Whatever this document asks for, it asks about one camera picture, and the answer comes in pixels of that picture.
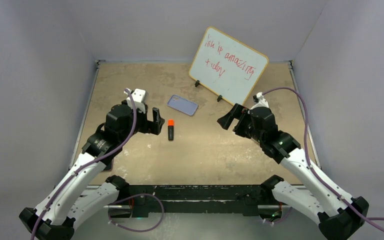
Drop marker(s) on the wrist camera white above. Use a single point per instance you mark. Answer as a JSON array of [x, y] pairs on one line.
[[136, 97], [260, 101]]

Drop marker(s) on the purple phone case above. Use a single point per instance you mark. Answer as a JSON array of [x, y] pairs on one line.
[[182, 105]]

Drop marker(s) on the black orange marker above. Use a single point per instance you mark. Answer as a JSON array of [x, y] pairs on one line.
[[170, 129]]

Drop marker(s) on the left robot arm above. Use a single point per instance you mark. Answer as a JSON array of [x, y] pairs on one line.
[[62, 212]]

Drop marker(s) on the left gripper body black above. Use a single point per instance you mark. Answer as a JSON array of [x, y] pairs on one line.
[[143, 125]]

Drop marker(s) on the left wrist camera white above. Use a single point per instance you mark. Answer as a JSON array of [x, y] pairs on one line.
[[136, 97]]

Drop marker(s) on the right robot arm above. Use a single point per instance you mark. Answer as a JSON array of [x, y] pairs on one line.
[[336, 212]]

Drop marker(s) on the black phone on table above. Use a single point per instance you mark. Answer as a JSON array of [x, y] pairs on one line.
[[109, 166]]

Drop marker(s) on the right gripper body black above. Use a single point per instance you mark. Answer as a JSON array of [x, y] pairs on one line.
[[244, 128]]

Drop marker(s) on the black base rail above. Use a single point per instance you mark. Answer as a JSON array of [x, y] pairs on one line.
[[247, 200]]

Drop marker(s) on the whiteboard with red writing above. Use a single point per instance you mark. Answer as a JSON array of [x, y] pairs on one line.
[[226, 66]]

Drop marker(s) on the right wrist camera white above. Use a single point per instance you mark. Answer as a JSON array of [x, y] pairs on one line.
[[260, 101]]

